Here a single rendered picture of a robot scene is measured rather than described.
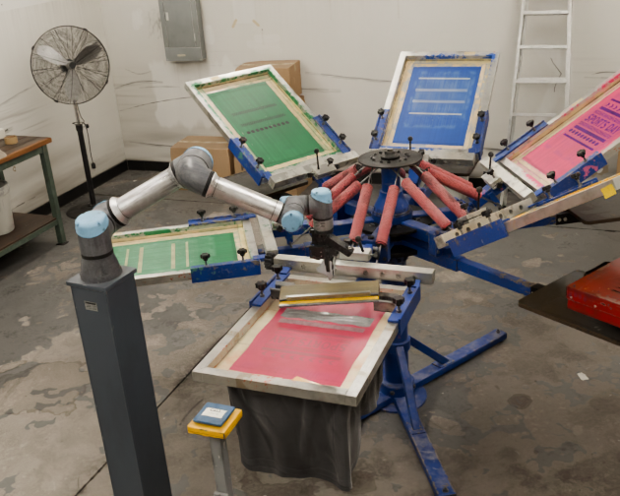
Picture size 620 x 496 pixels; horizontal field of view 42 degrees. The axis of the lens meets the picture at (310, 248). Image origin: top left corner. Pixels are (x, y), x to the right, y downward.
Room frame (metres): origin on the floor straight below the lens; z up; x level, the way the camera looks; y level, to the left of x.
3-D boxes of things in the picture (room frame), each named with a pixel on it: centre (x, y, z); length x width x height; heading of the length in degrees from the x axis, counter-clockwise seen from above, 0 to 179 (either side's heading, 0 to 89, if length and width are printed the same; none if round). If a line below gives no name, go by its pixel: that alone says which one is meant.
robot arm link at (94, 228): (2.71, 0.78, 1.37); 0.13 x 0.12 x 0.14; 176
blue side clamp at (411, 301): (2.69, -0.34, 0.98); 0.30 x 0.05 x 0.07; 157
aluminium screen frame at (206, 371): (2.57, 0.01, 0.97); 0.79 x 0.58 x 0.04; 157
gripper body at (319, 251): (2.78, -0.05, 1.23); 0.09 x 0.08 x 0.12; 67
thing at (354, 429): (2.44, -0.16, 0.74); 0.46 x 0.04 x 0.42; 157
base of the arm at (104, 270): (2.71, 0.78, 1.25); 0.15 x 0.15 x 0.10
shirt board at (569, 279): (3.01, -0.81, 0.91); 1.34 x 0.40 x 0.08; 37
